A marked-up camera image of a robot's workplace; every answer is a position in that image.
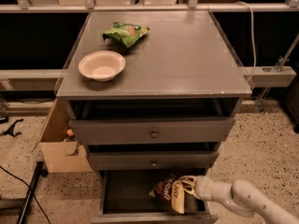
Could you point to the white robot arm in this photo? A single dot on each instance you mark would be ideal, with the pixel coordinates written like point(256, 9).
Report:
point(241, 198)

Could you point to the grey top drawer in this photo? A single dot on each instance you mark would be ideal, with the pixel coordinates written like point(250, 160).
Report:
point(151, 131)

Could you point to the orange ball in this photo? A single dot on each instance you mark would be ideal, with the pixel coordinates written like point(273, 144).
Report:
point(70, 133)

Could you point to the black stand leg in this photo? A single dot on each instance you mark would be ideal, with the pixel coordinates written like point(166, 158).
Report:
point(30, 192)

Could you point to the grey bottom drawer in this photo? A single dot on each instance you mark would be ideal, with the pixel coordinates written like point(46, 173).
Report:
point(126, 200)

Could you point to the green chip bag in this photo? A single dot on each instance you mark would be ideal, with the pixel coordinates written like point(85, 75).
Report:
point(126, 33)

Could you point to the metal frame rail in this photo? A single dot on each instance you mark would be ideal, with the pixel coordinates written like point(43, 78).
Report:
point(236, 7)

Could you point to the brown yellow chip bag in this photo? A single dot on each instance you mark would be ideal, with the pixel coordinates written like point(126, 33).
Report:
point(170, 191)

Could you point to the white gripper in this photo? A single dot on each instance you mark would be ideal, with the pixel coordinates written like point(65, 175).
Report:
point(204, 187)

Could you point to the grey middle drawer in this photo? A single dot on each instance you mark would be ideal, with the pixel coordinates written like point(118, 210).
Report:
point(152, 160)

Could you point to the cardboard box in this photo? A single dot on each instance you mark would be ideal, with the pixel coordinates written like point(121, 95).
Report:
point(61, 154)

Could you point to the black clamp tool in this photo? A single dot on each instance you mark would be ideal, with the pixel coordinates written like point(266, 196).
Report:
point(10, 130)

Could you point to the grey drawer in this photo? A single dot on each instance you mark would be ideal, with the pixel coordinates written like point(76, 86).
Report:
point(126, 200)
point(152, 160)
point(151, 131)

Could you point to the grey drawer cabinet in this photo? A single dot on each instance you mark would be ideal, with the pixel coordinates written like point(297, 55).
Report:
point(181, 69)

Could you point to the white paper bowl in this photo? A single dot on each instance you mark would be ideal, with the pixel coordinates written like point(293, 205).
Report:
point(101, 65)

